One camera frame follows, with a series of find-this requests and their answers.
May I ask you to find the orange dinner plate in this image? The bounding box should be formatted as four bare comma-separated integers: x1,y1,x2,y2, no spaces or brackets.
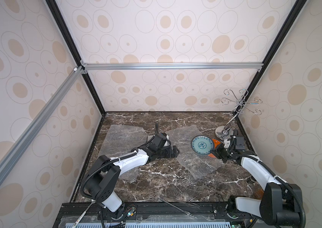
208,139,221,158

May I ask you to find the amber jar black lid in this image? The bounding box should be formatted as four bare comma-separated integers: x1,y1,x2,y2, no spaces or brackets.
254,189,264,200

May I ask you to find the diagonal aluminium rail left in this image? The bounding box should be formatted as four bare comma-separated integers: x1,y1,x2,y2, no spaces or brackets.
0,66,85,186

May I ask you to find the teal patterned dinner plate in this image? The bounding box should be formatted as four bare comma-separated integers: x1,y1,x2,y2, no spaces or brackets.
191,135,215,155

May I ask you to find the horizontal aluminium rail back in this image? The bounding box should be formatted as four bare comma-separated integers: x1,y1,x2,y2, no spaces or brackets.
84,62,263,70

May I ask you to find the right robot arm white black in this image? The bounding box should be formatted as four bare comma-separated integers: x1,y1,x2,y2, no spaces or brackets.
212,130,306,228

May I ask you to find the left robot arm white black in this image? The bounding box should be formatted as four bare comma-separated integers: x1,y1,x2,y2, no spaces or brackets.
79,133,180,213

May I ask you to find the bubble wrap around orange plate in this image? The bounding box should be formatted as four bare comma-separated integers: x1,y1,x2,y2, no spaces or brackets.
99,124,149,183

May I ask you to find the chrome mug tree stand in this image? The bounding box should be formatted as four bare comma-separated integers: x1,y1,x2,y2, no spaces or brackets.
215,89,263,141

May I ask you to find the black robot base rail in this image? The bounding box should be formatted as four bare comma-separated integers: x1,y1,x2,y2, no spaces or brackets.
53,201,267,228

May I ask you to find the silver fork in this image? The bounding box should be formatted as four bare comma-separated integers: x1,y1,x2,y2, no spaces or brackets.
71,199,95,228

